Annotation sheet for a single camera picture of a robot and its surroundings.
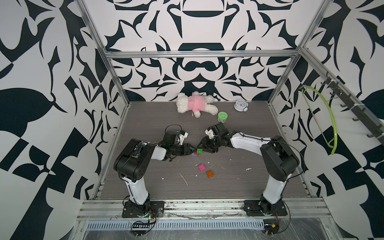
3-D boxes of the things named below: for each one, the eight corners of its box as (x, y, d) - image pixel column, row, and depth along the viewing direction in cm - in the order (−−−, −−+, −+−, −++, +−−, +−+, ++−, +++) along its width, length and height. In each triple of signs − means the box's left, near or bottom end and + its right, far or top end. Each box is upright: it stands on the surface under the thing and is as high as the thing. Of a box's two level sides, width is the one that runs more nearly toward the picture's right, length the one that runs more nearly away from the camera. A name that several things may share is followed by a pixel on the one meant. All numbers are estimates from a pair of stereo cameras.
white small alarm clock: (235, 111, 115) (236, 108, 113) (233, 103, 121) (234, 100, 119) (248, 111, 115) (249, 108, 113) (245, 103, 121) (246, 100, 119)
